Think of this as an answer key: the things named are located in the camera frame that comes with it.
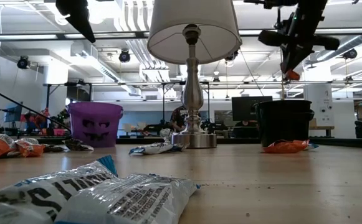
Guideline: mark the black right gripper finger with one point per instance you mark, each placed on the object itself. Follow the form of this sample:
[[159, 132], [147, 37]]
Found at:
[[288, 59], [302, 53]]

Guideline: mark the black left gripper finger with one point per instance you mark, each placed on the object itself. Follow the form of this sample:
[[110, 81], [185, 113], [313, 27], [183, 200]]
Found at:
[[82, 28]]

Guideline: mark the background black robot arm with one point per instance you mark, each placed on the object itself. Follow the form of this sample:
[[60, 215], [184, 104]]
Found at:
[[157, 127], [213, 127]]

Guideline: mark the black ceiling device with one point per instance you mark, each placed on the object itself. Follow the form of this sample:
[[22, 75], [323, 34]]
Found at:
[[349, 53], [124, 56], [232, 56], [23, 62]]

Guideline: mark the white pillar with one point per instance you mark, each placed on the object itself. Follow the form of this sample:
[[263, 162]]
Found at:
[[319, 102]]

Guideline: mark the black plastic bucket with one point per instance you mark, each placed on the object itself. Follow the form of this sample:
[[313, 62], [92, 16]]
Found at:
[[285, 124]]

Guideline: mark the black monitor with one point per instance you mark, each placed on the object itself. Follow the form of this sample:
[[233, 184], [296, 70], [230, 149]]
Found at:
[[14, 113], [243, 109]]

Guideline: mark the background wooden desk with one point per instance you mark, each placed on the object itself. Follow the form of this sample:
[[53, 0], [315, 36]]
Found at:
[[321, 127]]

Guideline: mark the person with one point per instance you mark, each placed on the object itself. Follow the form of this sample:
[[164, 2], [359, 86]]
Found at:
[[246, 129], [177, 119]]

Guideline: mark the silver table lamp white shade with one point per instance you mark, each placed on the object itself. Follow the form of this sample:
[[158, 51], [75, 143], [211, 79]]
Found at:
[[193, 93]]

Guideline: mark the red equipment box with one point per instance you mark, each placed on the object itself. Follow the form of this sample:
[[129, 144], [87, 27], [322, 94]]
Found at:
[[37, 119]]

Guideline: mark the purple face plastic bucket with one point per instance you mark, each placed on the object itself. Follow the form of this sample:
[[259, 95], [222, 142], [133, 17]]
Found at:
[[74, 130]]

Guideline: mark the small pink box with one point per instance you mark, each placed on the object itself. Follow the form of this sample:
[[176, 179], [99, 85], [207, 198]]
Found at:
[[58, 132]]

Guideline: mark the brown Hershey's chocolate bar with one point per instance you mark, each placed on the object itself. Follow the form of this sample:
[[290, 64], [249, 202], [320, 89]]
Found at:
[[53, 148], [179, 147], [79, 145]]

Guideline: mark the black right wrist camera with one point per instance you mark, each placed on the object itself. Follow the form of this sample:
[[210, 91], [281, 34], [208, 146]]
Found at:
[[271, 3]]

